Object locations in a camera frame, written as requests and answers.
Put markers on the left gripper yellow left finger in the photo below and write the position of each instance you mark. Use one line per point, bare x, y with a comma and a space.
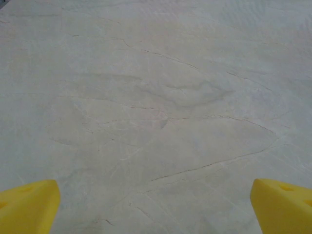
26, 209

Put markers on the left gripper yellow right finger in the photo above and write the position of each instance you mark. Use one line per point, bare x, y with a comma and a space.
285, 209

